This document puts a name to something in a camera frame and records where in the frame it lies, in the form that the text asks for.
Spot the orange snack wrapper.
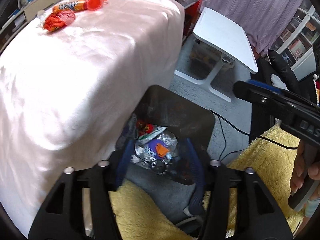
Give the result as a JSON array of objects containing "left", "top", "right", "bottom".
[{"left": 52, "top": 0, "right": 90, "bottom": 13}]

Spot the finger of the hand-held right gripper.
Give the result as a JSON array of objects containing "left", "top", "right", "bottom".
[{"left": 233, "top": 79, "right": 288, "bottom": 105}]

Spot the orange paper scrap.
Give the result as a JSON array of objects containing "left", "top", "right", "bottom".
[{"left": 155, "top": 143, "right": 170, "bottom": 157}]

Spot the red plastic bottle cap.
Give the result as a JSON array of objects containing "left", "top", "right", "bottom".
[{"left": 86, "top": 0, "right": 109, "bottom": 12}]

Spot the purple plastic lid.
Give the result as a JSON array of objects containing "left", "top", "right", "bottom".
[{"left": 147, "top": 140, "right": 171, "bottom": 159}]

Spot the white and green wrapper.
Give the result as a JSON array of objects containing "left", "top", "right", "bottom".
[{"left": 138, "top": 126, "right": 168, "bottom": 141}]

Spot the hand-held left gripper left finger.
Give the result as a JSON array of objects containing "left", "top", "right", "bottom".
[{"left": 27, "top": 137, "right": 136, "bottom": 240}]

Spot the red snack wrapper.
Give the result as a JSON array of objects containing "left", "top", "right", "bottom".
[{"left": 43, "top": 11, "right": 76, "bottom": 33}]

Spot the white lap desk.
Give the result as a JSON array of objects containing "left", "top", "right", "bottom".
[{"left": 173, "top": 7, "right": 259, "bottom": 103}]

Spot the black office chair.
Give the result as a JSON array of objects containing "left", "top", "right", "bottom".
[{"left": 250, "top": 50, "right": 313, "bottom": 143}]

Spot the beige television cabinet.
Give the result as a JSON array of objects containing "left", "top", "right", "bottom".
[{"left": 0, "top": 0, "right": 63, "bottom": 46}]

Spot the purple curtain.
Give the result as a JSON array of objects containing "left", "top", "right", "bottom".
[{"left": 199, "top": 0, "right": 308, "bottom": 56}]

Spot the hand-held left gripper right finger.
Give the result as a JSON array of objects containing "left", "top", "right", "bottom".
[{"left": 184, "top": 137, "right": 293, "bottom": 240}]

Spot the pink satin tablecloth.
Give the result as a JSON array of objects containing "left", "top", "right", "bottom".
[{"left": 0, "top": 0, "right": 186, "bottom": 238}]

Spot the white glass door bookcase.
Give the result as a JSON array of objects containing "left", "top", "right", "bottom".
[{"left": 272, "top": 0, "right": 320, "bottom": 81}]

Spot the clear plastic wrapper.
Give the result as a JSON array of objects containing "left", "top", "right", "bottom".
[{"left": 36, "top": 9, "right": 51, "bottom": 27}]

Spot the red lollipop wrapper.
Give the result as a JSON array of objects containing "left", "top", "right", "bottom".
[{"left": 136, "top": 120, "right": 154, "bottom": 134}]

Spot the black cable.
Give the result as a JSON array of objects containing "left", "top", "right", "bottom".
[{"left": 209, "top": 109, "right": 301, "bottom": 161}]

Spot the silver foil wrapper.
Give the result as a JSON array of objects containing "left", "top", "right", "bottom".
[{"left": 130, "top": 133, "right": 179, "bottom": 169}]

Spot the person's right hand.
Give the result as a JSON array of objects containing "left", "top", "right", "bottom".
[{"left": 290, "top": 140, "right": 320, "bottom": 196}]

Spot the black trash bin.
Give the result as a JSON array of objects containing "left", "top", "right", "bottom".
[{"left": 115, "top": 85, "right": 216, "bottom": 186}]

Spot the yellow fluffy blanket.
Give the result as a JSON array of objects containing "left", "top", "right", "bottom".
[{"left": 109, "top": 124, "right": 308, "bottom": 240}]

